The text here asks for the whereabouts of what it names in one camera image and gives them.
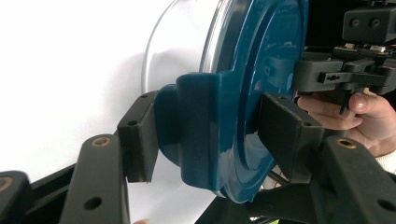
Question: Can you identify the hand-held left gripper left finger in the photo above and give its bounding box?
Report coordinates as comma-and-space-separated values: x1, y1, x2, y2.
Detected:
117, 90, 161, 184

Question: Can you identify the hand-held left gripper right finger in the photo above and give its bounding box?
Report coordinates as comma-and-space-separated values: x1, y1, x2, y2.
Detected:
257, 91, 325, 185

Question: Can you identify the dark round lid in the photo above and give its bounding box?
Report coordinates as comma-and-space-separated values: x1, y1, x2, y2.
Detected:
140, 0, 310, 205

